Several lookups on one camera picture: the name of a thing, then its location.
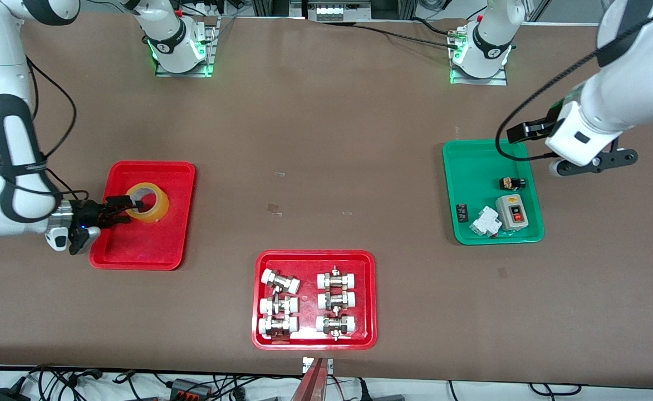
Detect red tray with fittings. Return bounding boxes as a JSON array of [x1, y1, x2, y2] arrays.
[[251, 250, 377, 350]]

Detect small metal bracket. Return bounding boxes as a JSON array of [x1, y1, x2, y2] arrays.
[[302, 356, 334, 374]]

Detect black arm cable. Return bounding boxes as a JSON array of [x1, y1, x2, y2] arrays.
[[495, 3, 653, 162], [0, 55, 90, 209]]

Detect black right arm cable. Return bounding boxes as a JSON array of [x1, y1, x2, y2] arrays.
[[0, 55, 90, 209]]

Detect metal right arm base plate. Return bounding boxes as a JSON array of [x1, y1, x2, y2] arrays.
[[155, 17, 219, 78]]

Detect red metal bar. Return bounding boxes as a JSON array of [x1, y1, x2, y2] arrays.
[[289, 358, 328, 401]]

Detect white power strip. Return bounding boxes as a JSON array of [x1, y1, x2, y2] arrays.
[[304, 0, 372, 22]]

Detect empty red plastic tray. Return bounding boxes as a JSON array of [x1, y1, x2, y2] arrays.
[[89, 161, 196, 271]]

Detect grey push button switch box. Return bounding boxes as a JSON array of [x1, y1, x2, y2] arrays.
[[495, 195, 529, 232]]

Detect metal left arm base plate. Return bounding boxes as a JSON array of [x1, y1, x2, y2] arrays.
[[449, 27, 508, 86]]

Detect aluminium frame profile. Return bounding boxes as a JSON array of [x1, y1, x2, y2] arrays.
[[524, 0, 552, 22]]

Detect black cable on table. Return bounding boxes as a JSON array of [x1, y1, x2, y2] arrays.
[[351, 17, 463, 48]]

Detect white metal pipe fitting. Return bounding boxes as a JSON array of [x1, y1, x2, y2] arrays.
[[317, 267, 358, 290], [316, 314, 357, 341], [259, 295, 299, 316], [258, 315, 299, 340], [261, 269, 301, 295], [317, 290, 357, 311]]

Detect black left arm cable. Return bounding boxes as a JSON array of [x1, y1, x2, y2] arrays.
[[495, 3, 653, 162]]

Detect white circuit breaker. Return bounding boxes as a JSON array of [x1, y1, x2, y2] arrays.
[[469, 206, 500, 239]]

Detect yellow tape roll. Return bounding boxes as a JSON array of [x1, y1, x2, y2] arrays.
[[124, 182, 170, 224]]

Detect green plastic tray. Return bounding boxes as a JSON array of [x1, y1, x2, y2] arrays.
[[442, 139, 545, 245]]

